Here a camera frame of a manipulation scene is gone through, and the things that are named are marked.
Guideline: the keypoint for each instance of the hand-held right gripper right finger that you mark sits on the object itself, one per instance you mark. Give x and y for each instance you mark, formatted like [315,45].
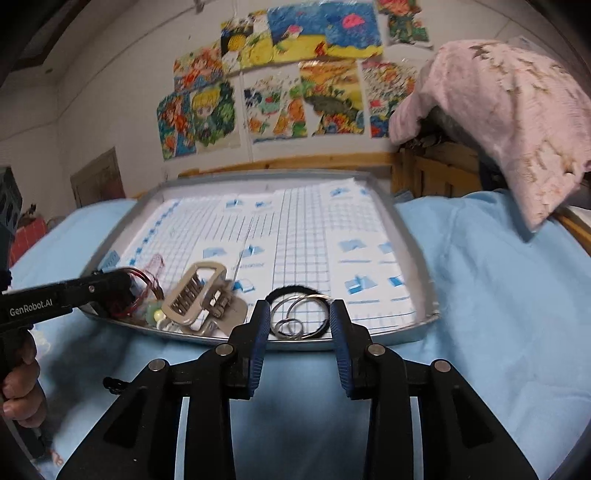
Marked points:
[340,346]

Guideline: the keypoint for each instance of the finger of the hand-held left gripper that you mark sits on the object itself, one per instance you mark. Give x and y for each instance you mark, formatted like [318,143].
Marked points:
[108,286]

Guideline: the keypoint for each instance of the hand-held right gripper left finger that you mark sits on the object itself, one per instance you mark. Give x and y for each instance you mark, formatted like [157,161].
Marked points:
[260,341]

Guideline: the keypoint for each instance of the beige hair claw clip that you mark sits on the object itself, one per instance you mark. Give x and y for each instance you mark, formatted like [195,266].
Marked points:
[194,295]

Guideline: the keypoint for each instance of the grey shallow box tray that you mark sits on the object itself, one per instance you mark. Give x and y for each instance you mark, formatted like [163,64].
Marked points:
[415,286]

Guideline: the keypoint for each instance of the person's left hand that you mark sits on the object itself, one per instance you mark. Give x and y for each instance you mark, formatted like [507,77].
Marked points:
[23,387]

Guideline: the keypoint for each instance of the pink translucent band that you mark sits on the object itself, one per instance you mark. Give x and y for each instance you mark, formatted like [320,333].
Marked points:
[154,265]

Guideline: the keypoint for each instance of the red plaid cloth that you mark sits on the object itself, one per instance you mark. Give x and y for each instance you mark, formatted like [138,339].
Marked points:
[34,230]

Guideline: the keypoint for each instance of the brown wooden door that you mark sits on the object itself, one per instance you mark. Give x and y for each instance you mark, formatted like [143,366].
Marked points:
[99,180]

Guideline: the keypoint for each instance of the white gridded paper sheet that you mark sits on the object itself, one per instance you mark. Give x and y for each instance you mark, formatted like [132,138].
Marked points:
[300,240]

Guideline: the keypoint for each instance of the light blue printed bedsheet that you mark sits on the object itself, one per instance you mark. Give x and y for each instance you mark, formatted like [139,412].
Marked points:
[461,300]

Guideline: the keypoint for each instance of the pink floral blanket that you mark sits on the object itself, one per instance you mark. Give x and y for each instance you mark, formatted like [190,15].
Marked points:
[498,115]

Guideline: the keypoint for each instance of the wooden bed frame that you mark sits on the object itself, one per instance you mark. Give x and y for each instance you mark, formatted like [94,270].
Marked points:
[286,164]

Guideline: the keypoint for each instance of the group of colourful wall drawings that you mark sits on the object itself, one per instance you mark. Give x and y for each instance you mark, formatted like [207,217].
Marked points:
[286,83]

